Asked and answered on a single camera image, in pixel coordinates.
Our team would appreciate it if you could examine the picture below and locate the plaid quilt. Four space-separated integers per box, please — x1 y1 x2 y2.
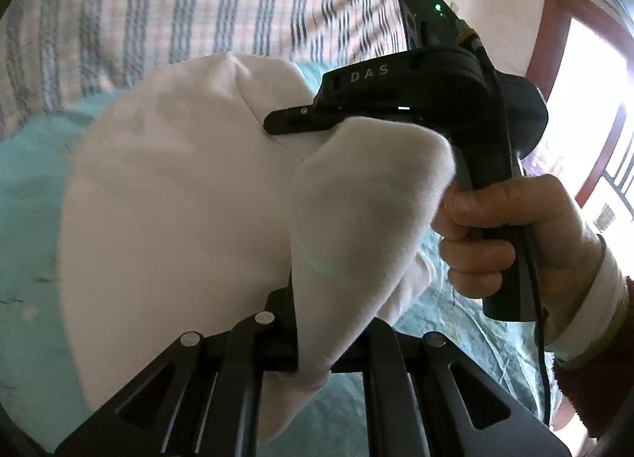
0 0 412 141

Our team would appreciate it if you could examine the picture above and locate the teal floral blanket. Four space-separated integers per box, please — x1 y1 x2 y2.
0 61 560 457

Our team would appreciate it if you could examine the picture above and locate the person's right forearm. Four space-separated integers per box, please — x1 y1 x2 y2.
542 234 634 444

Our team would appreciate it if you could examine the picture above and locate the person's right hand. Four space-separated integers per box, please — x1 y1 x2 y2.
431 173 608 355

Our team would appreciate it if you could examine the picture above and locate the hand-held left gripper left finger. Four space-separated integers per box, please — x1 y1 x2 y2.
54 289 299 457

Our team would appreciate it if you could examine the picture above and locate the white zip hoodie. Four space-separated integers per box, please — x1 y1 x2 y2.
57 53 457 442

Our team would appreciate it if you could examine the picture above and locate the brown wooden door frame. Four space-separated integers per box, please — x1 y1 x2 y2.
524 0 634 220

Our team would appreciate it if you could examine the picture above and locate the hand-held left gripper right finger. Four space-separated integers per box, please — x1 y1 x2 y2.
331 318 571 457

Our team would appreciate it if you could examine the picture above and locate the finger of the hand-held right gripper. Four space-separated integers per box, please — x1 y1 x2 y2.
262 104 350 137

